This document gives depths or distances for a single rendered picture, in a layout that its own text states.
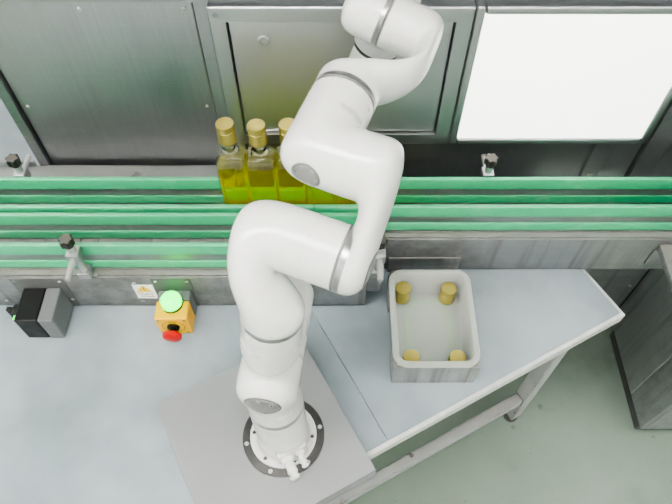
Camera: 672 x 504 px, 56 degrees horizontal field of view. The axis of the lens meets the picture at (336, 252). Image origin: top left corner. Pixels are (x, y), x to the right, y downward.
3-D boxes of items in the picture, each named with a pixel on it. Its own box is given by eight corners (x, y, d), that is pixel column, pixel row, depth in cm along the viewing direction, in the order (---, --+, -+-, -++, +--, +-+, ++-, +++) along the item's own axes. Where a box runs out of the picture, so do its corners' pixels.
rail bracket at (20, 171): (51, 178, 145) (28, 138, 133) (44, 202, 141) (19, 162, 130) (34, 178, 145) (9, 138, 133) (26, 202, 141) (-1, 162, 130)
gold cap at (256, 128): (245, 143, 118) (242, 126, 114) (256, 131, 120) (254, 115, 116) (259, 151, 117) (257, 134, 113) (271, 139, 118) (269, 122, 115)
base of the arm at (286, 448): (334, 465, 116) (332, 435, 104) (271, 495, 113) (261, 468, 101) (300, 394, 125) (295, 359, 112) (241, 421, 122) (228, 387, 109)
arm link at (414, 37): (305, 110, 83) (356, 13, 93) (394, 149, 83) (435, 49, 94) (317, 64, 76) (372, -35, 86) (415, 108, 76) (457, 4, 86)
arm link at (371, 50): (359, 4, 100) (354, 18, 102) (359, 40, 95) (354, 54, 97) (403, 14, 102) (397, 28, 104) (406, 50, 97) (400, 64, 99)
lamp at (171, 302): (184, 294, 134) (181, 287, 131) (181, 313, 131) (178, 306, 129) (163, 294, 134) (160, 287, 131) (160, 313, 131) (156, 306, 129)
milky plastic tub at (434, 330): (462, 289, 142) (469, 268, 135) (474, 382, 130) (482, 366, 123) (385, 289, 142) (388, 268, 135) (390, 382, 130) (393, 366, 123)
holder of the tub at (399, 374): (458, 270, 146) (464, 252, 139) (472, 382, 131) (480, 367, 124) (384, 270, 146) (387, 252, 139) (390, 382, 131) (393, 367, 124)
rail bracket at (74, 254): (98, 269, 131) (76, 232, 120) (91, 300, 127) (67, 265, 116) (79, 269, 131) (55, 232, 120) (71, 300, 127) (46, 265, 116)
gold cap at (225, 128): (215, 137, 119) (211, 120, 115) (232, 130, 120) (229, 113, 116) (223, 149, 117) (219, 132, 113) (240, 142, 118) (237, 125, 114)
